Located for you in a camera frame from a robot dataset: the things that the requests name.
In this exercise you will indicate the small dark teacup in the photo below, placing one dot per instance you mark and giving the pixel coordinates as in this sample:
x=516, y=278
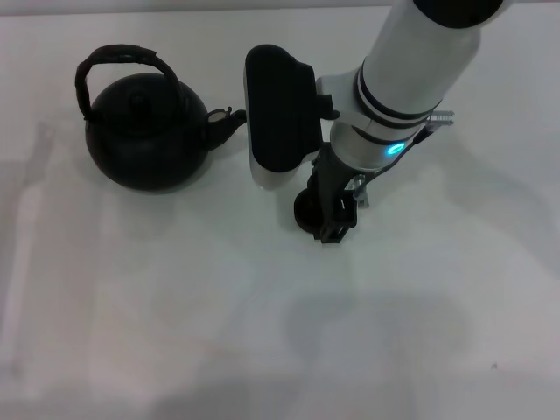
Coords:
x=304, y=212

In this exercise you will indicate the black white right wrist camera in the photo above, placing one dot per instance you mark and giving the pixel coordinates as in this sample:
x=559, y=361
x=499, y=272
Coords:
x=275, y=114

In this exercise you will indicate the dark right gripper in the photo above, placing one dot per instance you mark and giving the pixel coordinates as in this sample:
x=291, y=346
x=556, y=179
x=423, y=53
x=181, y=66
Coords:
x=334, y=177

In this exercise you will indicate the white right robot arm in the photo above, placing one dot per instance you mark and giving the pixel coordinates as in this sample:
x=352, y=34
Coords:
x=415, y=65

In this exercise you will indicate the black round teapot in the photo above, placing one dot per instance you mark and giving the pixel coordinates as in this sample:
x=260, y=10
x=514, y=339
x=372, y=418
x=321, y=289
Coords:
x=144, y=149

